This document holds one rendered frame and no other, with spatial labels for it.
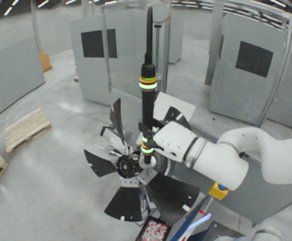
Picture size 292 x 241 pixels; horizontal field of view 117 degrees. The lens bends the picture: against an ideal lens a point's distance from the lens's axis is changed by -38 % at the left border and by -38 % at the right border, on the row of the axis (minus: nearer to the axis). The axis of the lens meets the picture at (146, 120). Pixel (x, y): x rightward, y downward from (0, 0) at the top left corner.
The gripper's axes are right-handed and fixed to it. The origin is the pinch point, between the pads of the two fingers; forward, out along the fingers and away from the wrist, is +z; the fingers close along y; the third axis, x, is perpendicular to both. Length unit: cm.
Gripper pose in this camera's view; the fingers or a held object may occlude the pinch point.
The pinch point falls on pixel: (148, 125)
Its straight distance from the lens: 44.9
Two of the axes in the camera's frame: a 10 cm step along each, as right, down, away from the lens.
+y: 6.6, -4.8, 5.9
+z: -7.5, -4.2, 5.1
